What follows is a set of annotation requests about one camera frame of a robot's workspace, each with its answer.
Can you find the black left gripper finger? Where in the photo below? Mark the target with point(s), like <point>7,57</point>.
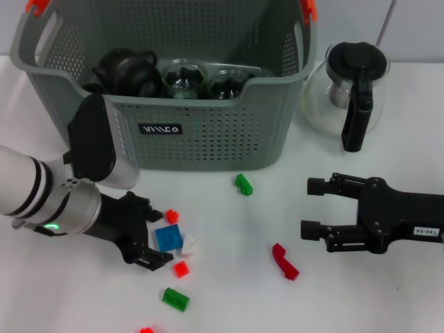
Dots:
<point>154,213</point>
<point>154,259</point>

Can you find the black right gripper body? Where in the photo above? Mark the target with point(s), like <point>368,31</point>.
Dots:
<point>395,216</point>

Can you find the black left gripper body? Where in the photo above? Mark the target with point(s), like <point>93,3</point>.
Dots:
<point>121,222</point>

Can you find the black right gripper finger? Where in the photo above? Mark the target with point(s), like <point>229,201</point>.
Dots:
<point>310,230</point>
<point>315,186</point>

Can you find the small red toy brick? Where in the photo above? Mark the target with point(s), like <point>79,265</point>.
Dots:
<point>172,215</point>
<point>180,270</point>

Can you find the blue square toy brick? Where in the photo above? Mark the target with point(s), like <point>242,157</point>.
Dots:
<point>169,238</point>

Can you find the white toy brick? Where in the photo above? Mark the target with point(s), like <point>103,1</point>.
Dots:
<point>188,245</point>

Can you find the green toy brick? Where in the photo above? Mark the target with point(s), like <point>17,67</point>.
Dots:
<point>176,299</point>
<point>244,184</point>

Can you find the glass teacup black holder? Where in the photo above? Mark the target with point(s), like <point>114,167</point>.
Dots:
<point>227,88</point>
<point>151,89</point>

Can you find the glass jar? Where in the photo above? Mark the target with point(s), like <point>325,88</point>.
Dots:
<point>184,81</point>

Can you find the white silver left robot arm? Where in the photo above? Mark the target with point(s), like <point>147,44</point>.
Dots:
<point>34,187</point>

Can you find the gray perforated storage bin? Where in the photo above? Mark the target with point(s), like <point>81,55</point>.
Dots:
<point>225,138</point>

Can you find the long red toy piece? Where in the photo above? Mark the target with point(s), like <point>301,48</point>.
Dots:
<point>285,262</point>

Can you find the black ceramic teapot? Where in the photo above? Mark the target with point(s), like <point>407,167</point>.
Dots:
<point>118,71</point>

